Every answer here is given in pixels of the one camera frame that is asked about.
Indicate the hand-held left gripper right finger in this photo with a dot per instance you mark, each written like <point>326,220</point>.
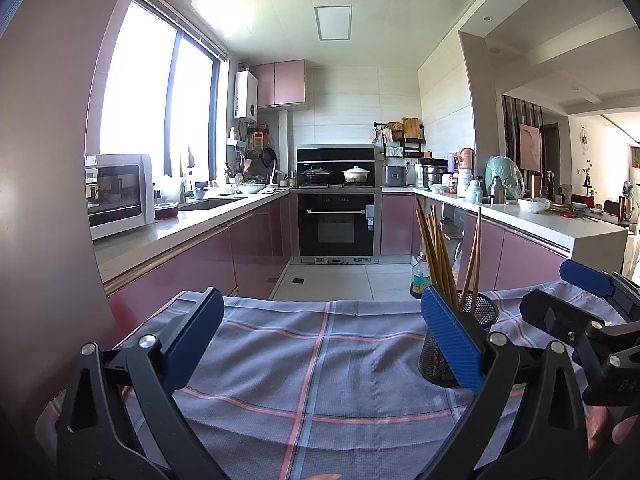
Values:
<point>450,340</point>

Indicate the metal sink faucet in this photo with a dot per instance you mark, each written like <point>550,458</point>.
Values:
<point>188,170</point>

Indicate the blue checked tablecloth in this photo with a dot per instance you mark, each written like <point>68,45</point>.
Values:
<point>300,360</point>

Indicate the bunch of bamboo chopsticks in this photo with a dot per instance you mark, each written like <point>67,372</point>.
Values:
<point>440,260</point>

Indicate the ceiling light panel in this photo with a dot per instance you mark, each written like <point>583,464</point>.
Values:
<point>333,22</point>

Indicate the black mesh utensil holder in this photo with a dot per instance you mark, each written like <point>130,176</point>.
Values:
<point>480,310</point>

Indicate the stainless steel bottle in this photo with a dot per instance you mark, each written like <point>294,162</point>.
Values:
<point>496,192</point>

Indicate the black built-in oven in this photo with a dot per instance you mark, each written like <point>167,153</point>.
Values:
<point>335,230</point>

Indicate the black wall rack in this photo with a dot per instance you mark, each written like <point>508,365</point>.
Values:
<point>405,149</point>

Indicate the wooden cutting board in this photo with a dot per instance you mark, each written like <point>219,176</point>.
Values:
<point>411,128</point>

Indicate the white countertop oven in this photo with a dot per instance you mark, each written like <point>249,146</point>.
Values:
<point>120,195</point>

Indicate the pink thermos jug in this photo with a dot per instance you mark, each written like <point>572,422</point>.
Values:
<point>466,160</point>

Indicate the black range hood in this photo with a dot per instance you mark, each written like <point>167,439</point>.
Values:
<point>335,156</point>

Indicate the white serving bowl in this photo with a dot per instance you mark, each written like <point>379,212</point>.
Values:
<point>251,189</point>

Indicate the red lidded bowl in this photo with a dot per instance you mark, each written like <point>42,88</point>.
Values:
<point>166,210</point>

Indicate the person's right hand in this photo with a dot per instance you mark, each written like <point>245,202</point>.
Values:
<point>600,425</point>

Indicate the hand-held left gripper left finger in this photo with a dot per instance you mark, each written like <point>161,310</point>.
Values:
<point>197,335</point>

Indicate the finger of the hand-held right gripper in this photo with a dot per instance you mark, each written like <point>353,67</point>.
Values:
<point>585,276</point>
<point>550,312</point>

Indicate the silver rice cooker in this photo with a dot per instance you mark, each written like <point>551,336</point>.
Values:
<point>394,176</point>

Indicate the oil bottle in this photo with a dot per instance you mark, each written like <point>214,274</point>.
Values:
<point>419,280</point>

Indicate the wall clock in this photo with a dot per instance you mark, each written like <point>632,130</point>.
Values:
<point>585,137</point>

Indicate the black wok with lid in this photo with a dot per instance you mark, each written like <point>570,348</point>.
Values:
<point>315,175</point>

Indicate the grey refrigerator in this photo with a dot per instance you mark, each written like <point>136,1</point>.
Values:
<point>40,160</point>

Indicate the kitchen window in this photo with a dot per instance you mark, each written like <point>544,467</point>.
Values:
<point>140,100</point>

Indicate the green fan in plastic cover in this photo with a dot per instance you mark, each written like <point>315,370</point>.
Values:
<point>505,175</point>

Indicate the stainless steel pot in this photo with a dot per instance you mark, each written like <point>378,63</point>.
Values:
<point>434,174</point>

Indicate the framed wall picture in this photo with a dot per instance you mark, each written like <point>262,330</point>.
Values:
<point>529,147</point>

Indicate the pink base cabinets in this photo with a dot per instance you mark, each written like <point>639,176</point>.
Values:
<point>525,260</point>
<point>200,260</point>

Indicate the white kitchen countertop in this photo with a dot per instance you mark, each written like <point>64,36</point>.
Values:
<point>190,220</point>

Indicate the hanging frying pan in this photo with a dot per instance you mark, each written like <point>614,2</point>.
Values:
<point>269,156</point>

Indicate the white casserole pot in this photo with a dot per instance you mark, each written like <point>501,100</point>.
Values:
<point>356,175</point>

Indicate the white water heater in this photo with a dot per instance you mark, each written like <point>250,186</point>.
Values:
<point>246,95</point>

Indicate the pink wall cabinet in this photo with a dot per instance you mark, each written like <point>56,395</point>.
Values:
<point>280,82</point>

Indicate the kitchen sink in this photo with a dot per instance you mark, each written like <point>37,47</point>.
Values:
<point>215,203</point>

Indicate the striped room divider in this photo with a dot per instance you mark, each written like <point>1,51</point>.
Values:
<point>510,130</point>

